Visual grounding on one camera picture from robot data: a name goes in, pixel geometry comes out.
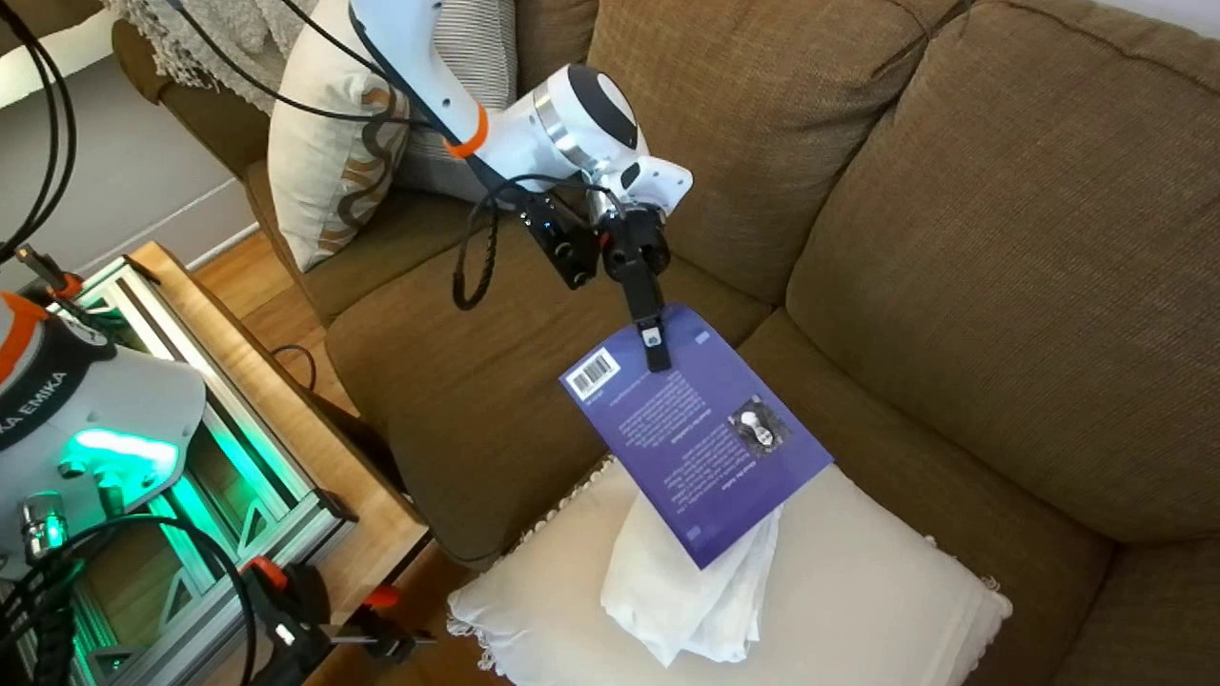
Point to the orange black clamp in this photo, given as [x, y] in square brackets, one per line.
[44, 269]
[291, 611]
[384, 624]

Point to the wooden side table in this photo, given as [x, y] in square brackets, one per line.
[164, 338]

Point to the brown sofa back cushion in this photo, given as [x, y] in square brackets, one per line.
[1014, 253]
[762, 126]

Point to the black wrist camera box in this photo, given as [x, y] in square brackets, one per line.
[567, 248]

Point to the cream patterned throw pillow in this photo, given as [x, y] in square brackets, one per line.
[309, 164]

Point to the grey knitted throw blanket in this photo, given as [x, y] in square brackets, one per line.
[216, 41]

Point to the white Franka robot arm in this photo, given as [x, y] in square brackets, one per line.
[558, 121]

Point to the blue paperback book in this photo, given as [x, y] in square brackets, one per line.
[700, 445]

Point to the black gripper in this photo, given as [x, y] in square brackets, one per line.
[635, 247]

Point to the white folded cloth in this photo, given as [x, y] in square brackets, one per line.
[661, 595]

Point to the cream fringed pillow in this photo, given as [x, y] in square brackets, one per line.
[862, 595]

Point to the brown fabric sofa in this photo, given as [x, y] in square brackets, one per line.
[507, 354]

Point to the wooden table board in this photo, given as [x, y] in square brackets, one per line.
[306, 432]

